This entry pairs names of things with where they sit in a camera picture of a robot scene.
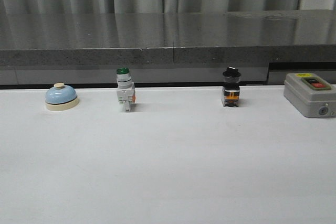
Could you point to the blue call bell cream base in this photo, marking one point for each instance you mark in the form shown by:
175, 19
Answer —
61, 97

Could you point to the grey stone counter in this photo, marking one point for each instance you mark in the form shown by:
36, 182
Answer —
166, 49

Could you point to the grey push button control box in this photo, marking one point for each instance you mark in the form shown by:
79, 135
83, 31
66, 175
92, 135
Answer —
311, 95

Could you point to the green push button switch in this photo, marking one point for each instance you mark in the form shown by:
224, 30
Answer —
126, 89

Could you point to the black rotary selector switch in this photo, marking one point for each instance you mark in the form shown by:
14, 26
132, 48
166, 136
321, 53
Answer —
231, 88

